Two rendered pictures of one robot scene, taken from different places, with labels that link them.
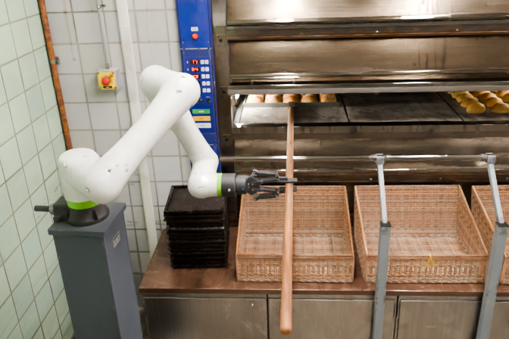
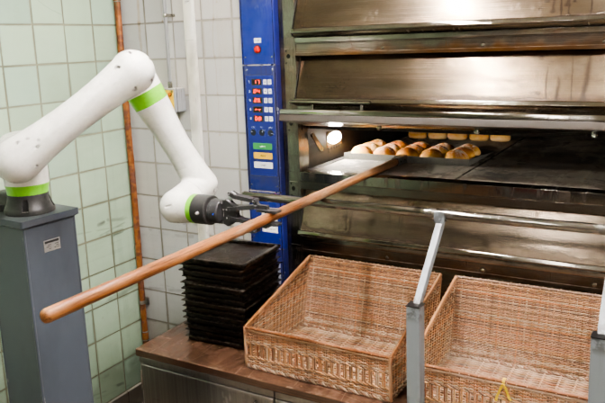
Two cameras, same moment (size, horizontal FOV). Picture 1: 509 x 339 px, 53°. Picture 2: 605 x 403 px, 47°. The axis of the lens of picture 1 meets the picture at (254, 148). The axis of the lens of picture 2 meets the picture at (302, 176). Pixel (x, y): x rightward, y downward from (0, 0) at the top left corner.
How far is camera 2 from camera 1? 1.15 m
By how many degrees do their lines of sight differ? 27
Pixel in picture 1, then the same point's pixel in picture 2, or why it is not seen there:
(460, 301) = not seen: outside the picture
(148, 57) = (212, 76)
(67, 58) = not seen: hidden behind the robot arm
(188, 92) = (128, 69)
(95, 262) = (17, 263)
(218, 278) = (227, 360)
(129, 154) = (45, 129)
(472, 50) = not seen: outside the picture
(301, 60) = (382, 83)
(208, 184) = (176, 202)
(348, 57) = (444, 81)
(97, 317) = (20, 336)
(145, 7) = (212, 15)
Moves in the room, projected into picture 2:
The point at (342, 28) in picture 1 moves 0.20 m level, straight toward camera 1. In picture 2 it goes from (435, 39) to (408, 40)
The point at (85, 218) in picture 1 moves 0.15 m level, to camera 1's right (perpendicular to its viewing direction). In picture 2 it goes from (15, 208) to (53, 211)
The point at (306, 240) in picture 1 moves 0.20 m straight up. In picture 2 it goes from (375, 344) to (374, 292)
